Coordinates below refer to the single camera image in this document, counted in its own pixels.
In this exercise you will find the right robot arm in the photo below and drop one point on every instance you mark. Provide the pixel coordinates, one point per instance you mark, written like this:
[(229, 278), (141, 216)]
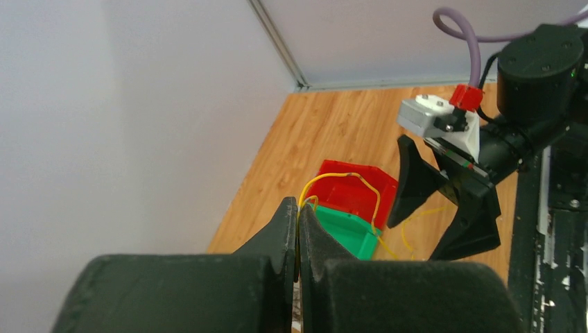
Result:
[(541, 78)]

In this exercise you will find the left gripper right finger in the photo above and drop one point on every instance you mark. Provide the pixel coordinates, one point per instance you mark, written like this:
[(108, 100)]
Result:
[(341, 293)]

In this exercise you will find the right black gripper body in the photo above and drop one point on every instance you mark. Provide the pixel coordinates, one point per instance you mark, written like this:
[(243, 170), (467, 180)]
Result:
[(470, 182)]

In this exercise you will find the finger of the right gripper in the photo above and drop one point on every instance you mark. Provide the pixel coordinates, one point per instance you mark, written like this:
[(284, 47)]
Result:
[(473, 229), (418, 180)]

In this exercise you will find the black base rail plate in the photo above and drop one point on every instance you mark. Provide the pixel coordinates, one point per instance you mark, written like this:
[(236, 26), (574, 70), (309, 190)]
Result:
[(547, 276)]

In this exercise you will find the red plastic bin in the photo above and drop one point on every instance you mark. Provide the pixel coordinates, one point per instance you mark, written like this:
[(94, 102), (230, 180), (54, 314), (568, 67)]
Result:
[(366, 191)]

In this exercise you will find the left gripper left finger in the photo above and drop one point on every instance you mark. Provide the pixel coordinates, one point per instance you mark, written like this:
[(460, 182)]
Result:
[(249, 290)]

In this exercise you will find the green plastic bin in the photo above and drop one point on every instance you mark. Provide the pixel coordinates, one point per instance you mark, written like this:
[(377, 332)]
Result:
[(352, 232)]

